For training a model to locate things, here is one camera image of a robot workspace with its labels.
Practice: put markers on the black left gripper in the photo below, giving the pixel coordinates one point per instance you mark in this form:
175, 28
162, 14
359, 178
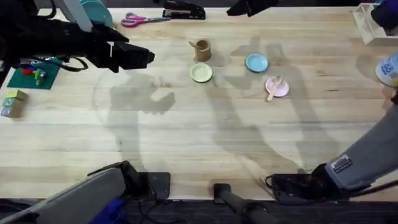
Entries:
124, 57

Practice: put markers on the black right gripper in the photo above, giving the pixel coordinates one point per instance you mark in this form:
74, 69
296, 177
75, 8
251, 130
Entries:
261, 6

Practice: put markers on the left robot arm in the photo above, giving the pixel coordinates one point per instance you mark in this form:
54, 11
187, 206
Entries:
77, 199

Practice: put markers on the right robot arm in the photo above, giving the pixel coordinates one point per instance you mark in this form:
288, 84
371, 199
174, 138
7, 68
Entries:
367, 158

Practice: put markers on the wooden cup container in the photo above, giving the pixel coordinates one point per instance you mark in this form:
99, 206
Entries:
203, 51

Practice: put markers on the blue plate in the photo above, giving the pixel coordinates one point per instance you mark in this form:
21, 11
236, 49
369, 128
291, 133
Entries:
257, 63

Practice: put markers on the pale green plate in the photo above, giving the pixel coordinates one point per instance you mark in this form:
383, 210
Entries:
201, 72

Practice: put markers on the teal plate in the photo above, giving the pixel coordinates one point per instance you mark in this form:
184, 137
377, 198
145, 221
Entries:
99, 12

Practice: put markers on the pink plate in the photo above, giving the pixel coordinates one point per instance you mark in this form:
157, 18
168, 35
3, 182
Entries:
281, 88

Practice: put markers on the pink scissors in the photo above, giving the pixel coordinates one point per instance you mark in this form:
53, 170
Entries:
136, 20

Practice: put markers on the black stapler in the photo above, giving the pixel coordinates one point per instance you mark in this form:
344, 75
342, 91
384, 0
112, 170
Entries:
183, 11

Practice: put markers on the wooden spoon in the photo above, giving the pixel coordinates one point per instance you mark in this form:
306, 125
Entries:
274, 88

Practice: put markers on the green board with toy blocks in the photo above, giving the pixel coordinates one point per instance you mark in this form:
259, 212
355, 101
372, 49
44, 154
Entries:
32, 76

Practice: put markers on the clear plastic box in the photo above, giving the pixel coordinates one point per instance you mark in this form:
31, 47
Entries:
368, 26

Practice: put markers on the stack of pastel toy blocks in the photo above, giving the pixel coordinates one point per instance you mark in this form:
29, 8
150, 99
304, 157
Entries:
13, 104

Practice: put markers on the blue object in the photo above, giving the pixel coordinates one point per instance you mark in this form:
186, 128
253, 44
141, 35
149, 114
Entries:
109, 213

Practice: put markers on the white and blue roll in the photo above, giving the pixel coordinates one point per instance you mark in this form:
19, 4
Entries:
388, 71

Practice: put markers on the black pole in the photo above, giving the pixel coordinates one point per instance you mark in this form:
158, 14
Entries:
239, 202

